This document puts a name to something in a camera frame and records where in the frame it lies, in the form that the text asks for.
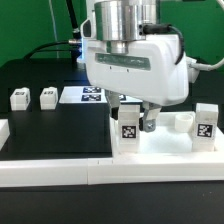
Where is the white marker sheet with tags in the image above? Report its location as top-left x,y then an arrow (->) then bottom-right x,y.
58,85 -> 144,104

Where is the white U-shaped obstacle fence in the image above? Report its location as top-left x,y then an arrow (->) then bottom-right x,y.
0,119 -> 224,188

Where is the thin white cable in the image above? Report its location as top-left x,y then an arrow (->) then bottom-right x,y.
48,0 -> 58,42

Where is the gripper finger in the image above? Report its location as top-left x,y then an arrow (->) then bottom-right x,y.
105,90 -> 120,120
139,101 -> 161,133

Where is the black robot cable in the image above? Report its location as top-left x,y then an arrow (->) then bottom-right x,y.
22,0 -> 83,61

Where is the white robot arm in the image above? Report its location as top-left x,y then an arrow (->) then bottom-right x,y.
80,0 -> 189,132

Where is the white square tabletop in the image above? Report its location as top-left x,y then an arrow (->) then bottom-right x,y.
110,111 -> 224,157

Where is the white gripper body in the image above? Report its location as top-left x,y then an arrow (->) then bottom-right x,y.
81,20 -> 189,106

